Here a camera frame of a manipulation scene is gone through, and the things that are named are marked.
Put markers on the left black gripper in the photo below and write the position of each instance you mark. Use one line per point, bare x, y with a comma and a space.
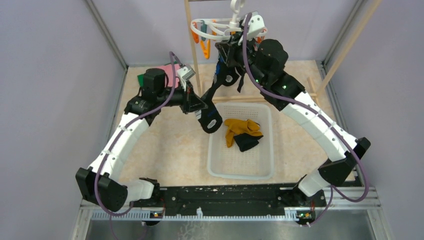
191, 102

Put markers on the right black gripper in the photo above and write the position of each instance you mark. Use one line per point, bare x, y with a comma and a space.
229, 49

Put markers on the white round clip hanger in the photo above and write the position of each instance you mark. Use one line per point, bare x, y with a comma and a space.
220, 29

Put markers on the yellow sock with brown stripes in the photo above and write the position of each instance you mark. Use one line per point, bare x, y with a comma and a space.
236, 127

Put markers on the black sock plain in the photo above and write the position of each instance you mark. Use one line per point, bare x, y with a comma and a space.
246, 141

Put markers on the black sock with grey patches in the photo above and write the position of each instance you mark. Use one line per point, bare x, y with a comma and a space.
209, 118

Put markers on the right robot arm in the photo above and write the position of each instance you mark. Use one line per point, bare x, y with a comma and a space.
265, 64

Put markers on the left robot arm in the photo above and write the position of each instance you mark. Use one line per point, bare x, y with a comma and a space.
98, 183

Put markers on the pink cloth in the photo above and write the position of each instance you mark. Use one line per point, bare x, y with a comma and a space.
169, 72

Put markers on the green cloth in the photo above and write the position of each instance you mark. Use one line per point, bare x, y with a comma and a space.
140, 79

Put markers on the white plastic basket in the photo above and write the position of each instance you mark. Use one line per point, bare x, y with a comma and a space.
230, 163

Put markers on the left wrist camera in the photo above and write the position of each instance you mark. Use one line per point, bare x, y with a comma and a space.
184, 73

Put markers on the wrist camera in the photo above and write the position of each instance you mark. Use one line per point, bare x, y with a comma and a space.
184, 73
256, 26

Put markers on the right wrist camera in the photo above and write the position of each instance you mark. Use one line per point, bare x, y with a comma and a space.
256, 26

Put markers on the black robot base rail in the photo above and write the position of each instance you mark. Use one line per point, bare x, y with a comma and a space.
240, 201

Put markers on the wooden drying rack frame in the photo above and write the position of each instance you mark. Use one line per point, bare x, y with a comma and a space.
326, 29

